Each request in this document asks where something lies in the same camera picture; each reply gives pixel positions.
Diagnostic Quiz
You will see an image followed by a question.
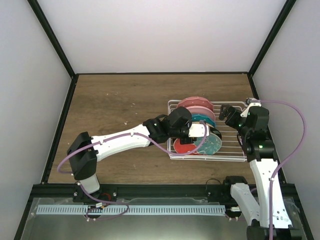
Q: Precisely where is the dark striped rim plate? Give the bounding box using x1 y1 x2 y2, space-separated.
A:
210 127 222 139

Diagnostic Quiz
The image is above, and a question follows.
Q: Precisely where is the red and teal floral plate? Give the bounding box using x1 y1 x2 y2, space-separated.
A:
173 133 222 156

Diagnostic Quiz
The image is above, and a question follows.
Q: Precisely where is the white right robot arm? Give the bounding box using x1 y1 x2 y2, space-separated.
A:
219 102 302 240

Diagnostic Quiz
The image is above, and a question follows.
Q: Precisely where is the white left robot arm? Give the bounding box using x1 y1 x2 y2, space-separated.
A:
67 107 192 202

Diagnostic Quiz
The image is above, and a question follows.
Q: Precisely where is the light pink plate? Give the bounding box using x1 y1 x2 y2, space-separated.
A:
186 105 216 121

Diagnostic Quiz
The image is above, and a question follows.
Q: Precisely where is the dark pink scalloped plate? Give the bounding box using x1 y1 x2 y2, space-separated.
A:
177 96 214 111

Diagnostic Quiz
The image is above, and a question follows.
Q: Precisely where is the white wire dish rack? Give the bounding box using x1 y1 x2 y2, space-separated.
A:
168 100 246 162

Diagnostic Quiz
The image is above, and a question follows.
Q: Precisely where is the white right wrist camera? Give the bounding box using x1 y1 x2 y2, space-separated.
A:
240 97 262 118

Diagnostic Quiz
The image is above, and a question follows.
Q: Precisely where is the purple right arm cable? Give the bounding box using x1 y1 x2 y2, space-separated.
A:
259 99 307 240

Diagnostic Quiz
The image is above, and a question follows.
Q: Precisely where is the slotted grey cable duct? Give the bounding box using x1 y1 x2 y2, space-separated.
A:
36 204 226 216

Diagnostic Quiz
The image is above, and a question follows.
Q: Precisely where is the black front mounting rail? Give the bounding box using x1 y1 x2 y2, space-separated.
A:
29 183 296 203

